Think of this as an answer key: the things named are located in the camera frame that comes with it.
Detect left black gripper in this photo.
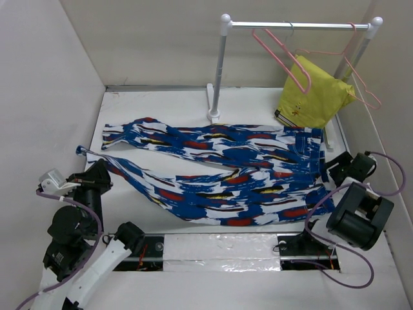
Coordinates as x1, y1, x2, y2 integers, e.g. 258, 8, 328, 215
64, 157, 115, 234

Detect blue white red patterned trousers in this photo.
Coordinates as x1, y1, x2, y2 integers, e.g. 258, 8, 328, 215
76, 118, 335, 227

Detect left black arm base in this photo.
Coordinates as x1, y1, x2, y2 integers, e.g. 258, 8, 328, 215
114, 234, 165, 272

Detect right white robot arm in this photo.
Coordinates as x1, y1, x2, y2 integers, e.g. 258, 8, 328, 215
298, 151, 394, 254

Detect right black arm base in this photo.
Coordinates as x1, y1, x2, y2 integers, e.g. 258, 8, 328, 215
272, 234, 340, 271

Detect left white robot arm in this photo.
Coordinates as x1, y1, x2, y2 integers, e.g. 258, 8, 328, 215
31, 160, 145, 309

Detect yellow folded garment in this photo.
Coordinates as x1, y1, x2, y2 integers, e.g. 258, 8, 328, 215
274, 56, 356, 129

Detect white metal clothes rack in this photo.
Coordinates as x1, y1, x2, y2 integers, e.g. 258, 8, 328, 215
205, 13, 384, 152

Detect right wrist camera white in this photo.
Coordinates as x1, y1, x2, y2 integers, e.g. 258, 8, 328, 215
364, 151, 377, 162

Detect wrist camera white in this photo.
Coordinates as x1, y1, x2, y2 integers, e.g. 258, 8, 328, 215
364, 151, 377, 162
39, 169, 79, 196

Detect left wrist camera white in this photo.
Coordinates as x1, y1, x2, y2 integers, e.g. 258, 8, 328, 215
39, 169, 79, 196

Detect pink wire hanger left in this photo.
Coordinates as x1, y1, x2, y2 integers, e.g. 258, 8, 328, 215
251, 20, 312, 95

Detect pink wire hanger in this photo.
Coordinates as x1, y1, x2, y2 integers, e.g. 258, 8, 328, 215
251, 20, 312, 95
296, 17, 383, 110

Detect pink wire hanger right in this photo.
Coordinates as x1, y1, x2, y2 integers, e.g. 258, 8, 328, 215
296, 17, 383, 110

